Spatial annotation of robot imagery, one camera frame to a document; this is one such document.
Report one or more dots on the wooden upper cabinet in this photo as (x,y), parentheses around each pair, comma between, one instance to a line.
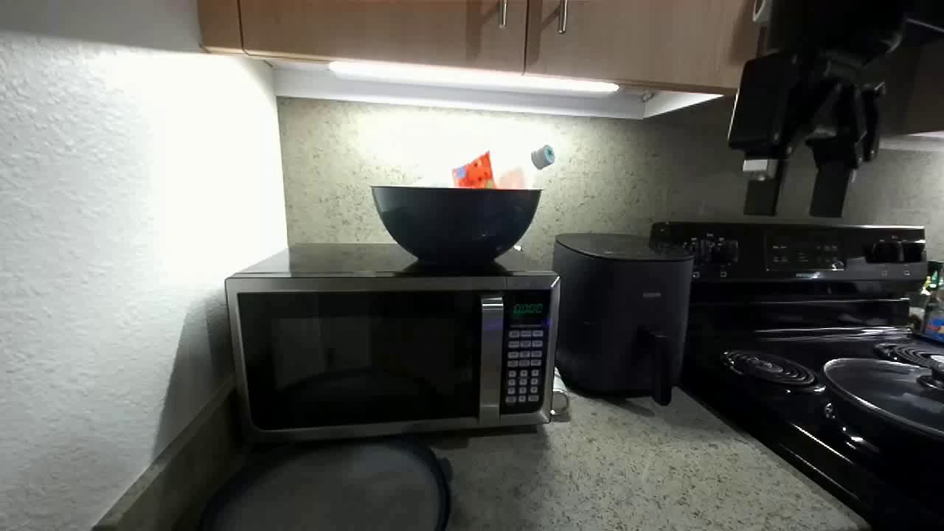
(690,44)

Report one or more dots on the black electric stove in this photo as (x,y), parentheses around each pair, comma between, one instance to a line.
(771,305)

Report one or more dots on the clear bottle with orange label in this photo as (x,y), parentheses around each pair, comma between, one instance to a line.
(515,175)

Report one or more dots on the stainless steel microwave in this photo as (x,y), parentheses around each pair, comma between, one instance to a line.
(364,339)

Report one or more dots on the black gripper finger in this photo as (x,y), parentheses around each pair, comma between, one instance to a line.
(830,184)
(762,184)

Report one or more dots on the under-cabinet light strip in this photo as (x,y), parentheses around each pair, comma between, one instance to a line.
(468,78)

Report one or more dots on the black air fryer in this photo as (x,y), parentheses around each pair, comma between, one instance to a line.
(623,314)

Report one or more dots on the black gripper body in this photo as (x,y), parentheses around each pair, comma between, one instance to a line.
(818,97)

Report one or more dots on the glass pan lid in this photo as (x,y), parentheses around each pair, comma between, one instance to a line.
(889,393)

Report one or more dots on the dark blue bowl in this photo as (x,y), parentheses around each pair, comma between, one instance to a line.
(456,224)

